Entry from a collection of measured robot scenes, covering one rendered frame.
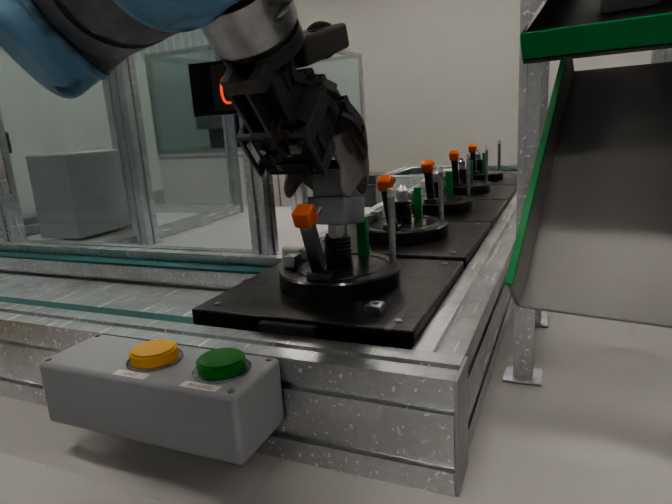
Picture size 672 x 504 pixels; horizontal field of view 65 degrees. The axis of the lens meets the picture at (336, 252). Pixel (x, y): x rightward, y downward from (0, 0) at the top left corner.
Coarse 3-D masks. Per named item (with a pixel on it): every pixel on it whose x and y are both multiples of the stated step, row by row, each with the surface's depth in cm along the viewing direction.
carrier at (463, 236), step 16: (400, 192) 82; (416, 192) 86; (400, 208) 82; (416, 208) 86; (352, 224) 95; (384, 224) 79; (400, 224) 79; (416, 224) 82; (432, 224) 81; (448, 224) 90; (464, 224) 89; (480, 224) 89; (352, 240) 83; (384, 240) 78; (400, 240) 77; (416, 240) 77; (432, 240) 78; (448, 240) 79; (464, 240) 78; (480, 240) 80; (400, 256) 72; (416, 256) 72; (432, 256) 71; (448, 256) 70; (464, 256) 69
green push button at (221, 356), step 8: (208, 352) 44; (216, 352) 44; (224, 352) 44; (232, 352) 44; (240, 352) 44; (200, 360) 43; (208, 360) 43; (216, 360) 42; (224, 360) 42; (232, 360) 42; (240, 360) 43; (200, 368) 42; (208, 368) 42; (216, 368) 41; (224, 368) 41; (232, 368) 42; (240, 368) 42; (200, 376) 42; (208, 376) 42; (216, 376) 41; (224, 376) 42
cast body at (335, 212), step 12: (336, 168) 58; (324, 180) 58; (336, 180) 57; (324, 192) 58; (336, 192) 58; (324, 204) 57; (336, 204) 56; (348, 204) 57; (360, 204) 60; (324, 216) 57; (336, 216) 57; (348, 216) 57; (360, 216) 61
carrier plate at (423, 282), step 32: (256, 288) 61; (416, 288) 58; (448, 288) 59; (224, 320) 54; (256, 320) 53; (288, 320) 51; (320, 320) 50; (352, 320) 50; (384, 320) 49; (416, 320) 49
